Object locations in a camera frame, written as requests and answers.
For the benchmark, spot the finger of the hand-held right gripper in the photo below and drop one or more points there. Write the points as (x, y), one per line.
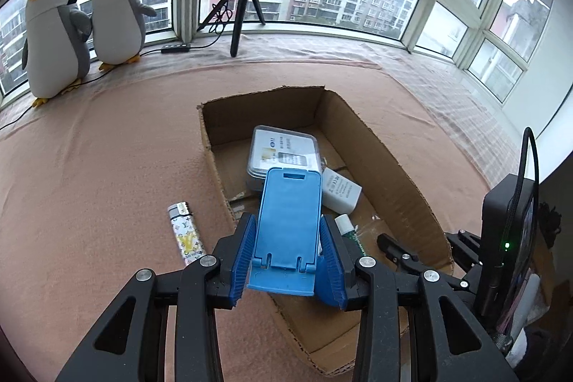
(398, 252)
(468, 247)

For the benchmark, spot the small penguin plush toy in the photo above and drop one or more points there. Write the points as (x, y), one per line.
(118, 24)

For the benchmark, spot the blue phone stand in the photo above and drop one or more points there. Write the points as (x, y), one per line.
(286, 221)

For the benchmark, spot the patterned lighter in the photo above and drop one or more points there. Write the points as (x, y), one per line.
(186, 234)

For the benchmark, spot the green and white glue stick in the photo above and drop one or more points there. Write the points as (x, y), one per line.
(347, 225)

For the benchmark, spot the white charger plug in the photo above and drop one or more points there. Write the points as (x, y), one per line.
(342, 192)

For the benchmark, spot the cardboard box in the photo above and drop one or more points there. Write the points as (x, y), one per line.
(385, 167)

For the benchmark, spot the clear plastic case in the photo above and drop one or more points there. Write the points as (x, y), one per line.
(282, 149)

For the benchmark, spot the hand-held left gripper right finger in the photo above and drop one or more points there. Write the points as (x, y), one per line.
(331, 265)

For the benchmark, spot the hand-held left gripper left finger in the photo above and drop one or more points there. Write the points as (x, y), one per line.
(241, 261)

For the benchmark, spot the large penguin plush toy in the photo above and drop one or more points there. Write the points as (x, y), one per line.
(51, 42)

